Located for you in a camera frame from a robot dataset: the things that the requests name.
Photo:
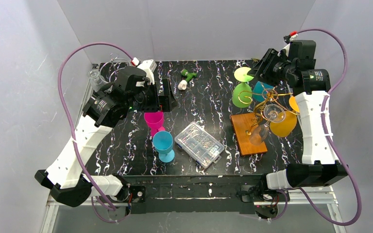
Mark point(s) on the blue plastic wine glass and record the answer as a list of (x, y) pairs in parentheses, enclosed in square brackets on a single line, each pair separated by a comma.
[(163, 144)]

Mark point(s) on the gold wire wine glass rack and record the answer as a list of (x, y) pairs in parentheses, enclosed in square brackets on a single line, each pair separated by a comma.
[(242, 123)]

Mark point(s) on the green white toy drill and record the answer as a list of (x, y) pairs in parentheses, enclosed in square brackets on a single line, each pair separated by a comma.
[(188, 76)]

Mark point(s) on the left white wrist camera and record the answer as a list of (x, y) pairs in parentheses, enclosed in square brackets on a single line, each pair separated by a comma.
[(148, 66)]

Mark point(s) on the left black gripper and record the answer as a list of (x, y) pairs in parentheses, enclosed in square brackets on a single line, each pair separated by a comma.
[(158, 97)]

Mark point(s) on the clear glass left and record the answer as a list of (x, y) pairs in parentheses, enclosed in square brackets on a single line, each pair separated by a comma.
[(96, 79)]

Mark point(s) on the magenta plastic wine glass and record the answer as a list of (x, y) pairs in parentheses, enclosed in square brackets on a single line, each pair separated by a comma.
[(155, 122)]

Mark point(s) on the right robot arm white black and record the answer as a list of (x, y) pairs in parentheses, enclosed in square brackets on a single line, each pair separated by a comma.
[(311, 86)]

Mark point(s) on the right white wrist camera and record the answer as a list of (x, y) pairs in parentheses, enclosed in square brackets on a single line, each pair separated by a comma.
[(288, 39)]

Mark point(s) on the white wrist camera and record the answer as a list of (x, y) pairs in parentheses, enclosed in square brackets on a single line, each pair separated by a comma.
[(288, 39), (148, 66)]

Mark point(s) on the orange plastic wine glass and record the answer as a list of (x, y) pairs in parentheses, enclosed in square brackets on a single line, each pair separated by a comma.
[(289, 122)]

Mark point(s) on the teal plastic wine glass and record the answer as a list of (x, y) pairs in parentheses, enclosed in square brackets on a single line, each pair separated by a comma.
[(260, 91)]

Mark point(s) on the clear wine glass on gold rack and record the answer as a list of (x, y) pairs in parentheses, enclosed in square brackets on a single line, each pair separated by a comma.
[(258, 132)]

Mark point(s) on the clear plastic screw box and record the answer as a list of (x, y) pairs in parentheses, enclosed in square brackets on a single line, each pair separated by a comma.
[(199, 145)]

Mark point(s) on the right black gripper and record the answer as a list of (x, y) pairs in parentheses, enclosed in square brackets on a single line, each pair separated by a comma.
[(270, 65)]

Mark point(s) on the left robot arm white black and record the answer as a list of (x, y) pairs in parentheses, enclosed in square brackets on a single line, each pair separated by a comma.
[(67, 178)]

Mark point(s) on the green plastic wine glass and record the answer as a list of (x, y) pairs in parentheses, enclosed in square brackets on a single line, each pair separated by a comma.
[(242, 94)]

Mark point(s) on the silver wire wine glass rack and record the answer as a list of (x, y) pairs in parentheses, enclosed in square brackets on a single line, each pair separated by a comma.
[(109, 69)]

